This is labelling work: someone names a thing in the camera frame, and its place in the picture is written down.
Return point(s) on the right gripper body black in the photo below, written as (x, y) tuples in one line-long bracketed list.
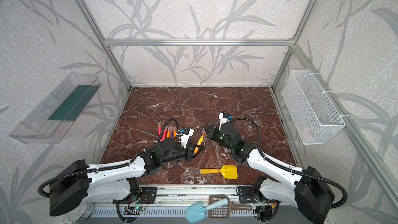
[(216, 135)]

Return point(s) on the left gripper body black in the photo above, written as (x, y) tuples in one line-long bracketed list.
[(189, 153)]

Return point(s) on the pink marker lone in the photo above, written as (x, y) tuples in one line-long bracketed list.
[(165, 134)]

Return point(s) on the pink marker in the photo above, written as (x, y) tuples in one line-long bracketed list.
[(159, 129)]

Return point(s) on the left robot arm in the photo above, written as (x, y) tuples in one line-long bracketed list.
[(82, 183)]

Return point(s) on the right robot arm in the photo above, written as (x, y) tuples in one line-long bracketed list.
[(305, 189)]

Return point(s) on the yellow toy shovel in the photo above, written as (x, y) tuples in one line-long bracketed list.
[(227, 171)]

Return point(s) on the light blue toy shovel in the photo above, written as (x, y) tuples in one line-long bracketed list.
[(196, 212)]

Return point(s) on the small circuit board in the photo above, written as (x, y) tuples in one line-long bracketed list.
[(133, 211)]

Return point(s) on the brown toy rake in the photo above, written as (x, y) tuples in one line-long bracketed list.
[(224, 211)]

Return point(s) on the metal tin can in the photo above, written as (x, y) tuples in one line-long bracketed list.
[(81, 213)]

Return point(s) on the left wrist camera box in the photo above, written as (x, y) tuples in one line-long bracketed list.
[(185, 134)]

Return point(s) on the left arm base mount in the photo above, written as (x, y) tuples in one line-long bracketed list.
[(147, 195)]

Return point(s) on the aluminium front rail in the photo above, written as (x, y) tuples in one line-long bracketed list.
[(184, 194)]

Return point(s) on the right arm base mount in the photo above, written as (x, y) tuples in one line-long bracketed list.
[(253, 196)]

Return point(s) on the white wire basket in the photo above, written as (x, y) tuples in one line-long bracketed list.
[(311, 109)]

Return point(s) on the clear plastic wall shelf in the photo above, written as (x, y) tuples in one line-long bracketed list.
[(49, 122)]

